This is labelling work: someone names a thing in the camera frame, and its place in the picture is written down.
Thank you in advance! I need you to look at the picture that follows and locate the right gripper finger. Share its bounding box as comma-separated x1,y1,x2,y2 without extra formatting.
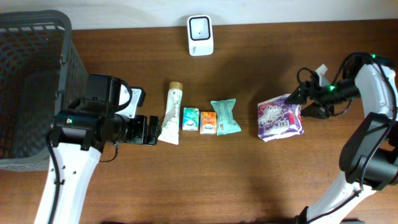
300,103,334,119
285,83,309,105

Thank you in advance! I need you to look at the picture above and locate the white tube wooden cap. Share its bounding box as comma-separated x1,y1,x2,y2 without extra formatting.
158,82,183,145

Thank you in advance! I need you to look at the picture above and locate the pink purple pad pack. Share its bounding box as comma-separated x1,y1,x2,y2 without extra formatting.
257,94,304,142

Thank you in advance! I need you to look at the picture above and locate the teal tissue pack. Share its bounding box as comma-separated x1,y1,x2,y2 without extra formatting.
182,108,199,131

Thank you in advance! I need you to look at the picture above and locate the orange tissue pack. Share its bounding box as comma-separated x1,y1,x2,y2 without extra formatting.
200,111,217,134

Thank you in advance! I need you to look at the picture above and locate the teal snack pouch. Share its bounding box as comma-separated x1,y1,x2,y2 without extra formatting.
211,98,241,136

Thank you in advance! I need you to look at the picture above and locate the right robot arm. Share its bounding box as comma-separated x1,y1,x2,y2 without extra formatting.
285,52,397,223

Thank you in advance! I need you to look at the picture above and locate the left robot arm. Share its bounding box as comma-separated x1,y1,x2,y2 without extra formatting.
35,74,161,223

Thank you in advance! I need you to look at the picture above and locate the white barcode scanner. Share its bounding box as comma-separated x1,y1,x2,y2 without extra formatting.
187,15,214,57

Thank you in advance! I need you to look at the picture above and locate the grey plastic mesh basket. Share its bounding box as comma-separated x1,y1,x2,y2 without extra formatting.
1,10,89,172

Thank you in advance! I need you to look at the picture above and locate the right black cable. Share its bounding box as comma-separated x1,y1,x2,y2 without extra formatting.
296,51,398,187

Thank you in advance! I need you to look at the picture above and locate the black cable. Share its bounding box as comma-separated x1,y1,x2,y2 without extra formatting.
296,51,398,187
45,130,120,224

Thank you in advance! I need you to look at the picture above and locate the left black cable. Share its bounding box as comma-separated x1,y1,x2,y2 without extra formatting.
45,130,120,224

